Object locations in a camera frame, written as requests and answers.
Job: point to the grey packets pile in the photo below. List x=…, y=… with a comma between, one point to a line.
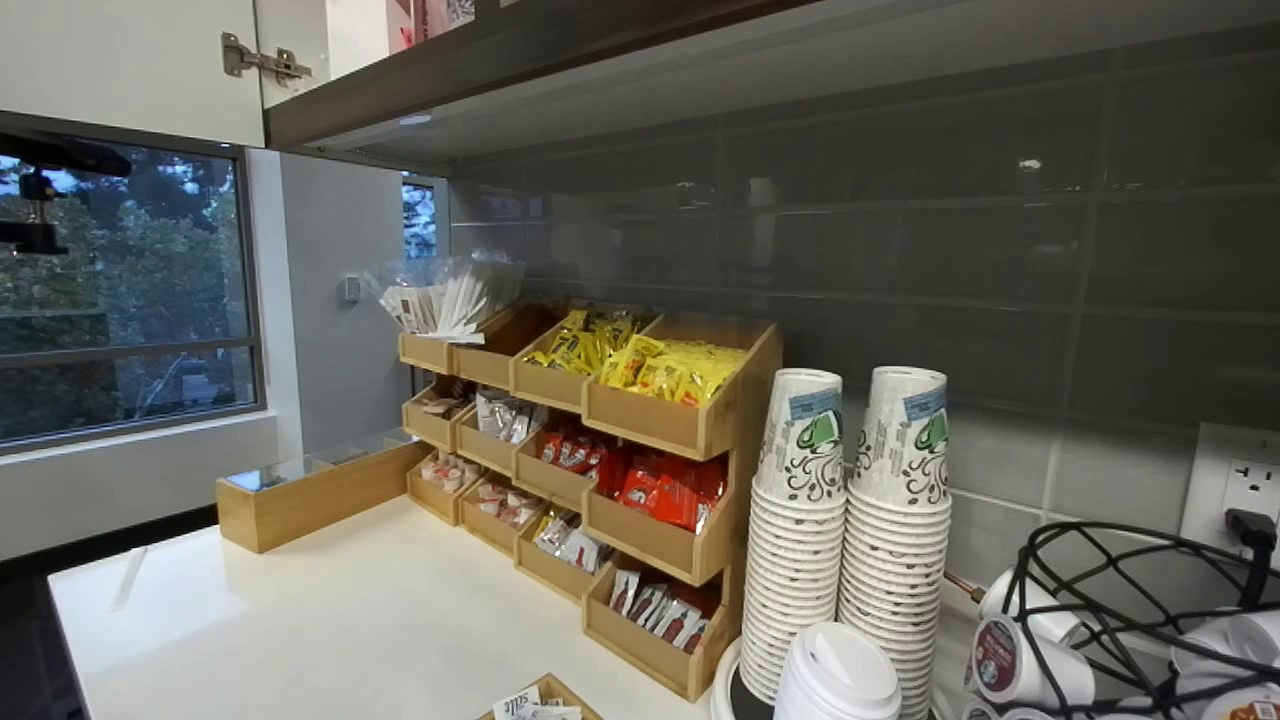
x=505, y=417

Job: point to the white cup lids stack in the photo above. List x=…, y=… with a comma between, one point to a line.
x=834, y=673

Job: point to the white wall switch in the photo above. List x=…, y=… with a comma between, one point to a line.
x=348, y=289

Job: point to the long wooden box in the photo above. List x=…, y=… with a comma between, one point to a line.
x=315, y=503

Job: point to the yellow sweetener packets pile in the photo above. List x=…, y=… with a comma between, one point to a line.
x=580, y=345
x=673, y=371

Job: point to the coffee pod with brown lid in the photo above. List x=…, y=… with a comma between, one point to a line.
x=1245, y=705
x=998, y=661

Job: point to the large window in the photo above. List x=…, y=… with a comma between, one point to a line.
x=120, y=293

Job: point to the metal cabinet hinge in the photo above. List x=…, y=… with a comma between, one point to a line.
x=260, y=58

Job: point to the wooden upper cabinet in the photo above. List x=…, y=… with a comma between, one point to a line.
x=374, y=100

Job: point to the narrow window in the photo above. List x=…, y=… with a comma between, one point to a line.
x=417, y=227

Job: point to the red white creamer packets pile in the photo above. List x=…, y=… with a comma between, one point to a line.
x=445, y=474
x=505, y=503

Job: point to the small wooden packet box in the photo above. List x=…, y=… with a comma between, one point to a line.
x=543, y=703

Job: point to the wooden tiered condiment organizer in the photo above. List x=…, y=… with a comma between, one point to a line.
x=667, y=427

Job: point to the white wrapped straws bundle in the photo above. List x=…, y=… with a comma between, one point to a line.
x=441, y=310

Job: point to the red white box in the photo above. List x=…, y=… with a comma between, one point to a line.
x=424, y=19

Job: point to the dark white packets pile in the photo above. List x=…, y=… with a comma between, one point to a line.
x=567, y=541
x=657, y=607

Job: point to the white cabinet door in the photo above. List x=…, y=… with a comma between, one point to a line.
x=120, y=62

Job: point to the white coffee pod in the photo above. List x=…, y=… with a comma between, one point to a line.
x=1233, y=637
x=1024, y=602

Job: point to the white wall outlet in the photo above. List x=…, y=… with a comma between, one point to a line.
x=1233, y=482

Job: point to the black power plug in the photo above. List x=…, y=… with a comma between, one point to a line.
x=1251, y=533

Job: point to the patterned paper cups stack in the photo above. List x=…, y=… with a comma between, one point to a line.
x=794, y=533
x=899, y=533

